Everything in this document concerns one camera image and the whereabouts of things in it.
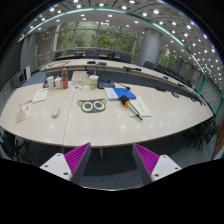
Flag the black bag on table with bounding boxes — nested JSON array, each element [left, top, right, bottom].
[[97, 79, 115, 89]]

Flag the colourful cards on table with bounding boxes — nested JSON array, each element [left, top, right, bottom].
[[68, 85, 88, 91]]

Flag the black office chair right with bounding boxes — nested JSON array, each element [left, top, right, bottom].
[[187, 115, 219, 150]]

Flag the black office chair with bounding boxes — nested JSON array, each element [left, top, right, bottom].
[[187, 115, 219, 150], [0, 131, 30, 163]]

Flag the red and white booklet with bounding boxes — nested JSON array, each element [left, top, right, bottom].
[[16, 100, 32, 123]]

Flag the white box container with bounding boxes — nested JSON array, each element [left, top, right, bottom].
[[47, 76, 54, 89]]

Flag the pink computer mouse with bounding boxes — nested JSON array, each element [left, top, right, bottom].
[[51, 107, 60, 118]]

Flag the white cup with green label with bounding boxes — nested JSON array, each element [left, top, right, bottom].
[[89, 75, 98, 89]]

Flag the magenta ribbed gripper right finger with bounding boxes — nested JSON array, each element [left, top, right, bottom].
[[132, 144, 181, 185]]

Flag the white jar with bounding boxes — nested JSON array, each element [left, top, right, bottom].
[[54, 77, 62, 89]]

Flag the black office chair left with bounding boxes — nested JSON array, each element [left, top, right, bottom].
[[0, 131, 30, 163]]

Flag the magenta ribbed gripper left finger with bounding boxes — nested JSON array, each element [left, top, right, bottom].
[[41, 143, 91, 184]]

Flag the red thermos bottle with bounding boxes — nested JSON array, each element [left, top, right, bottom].
[[62, 68, 68, 89]]

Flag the white paper under tool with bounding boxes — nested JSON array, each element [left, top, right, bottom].
[[131, 96, 151, 117]]

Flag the white paper sheet left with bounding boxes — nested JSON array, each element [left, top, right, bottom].
[[33, 89, 48, 102]]

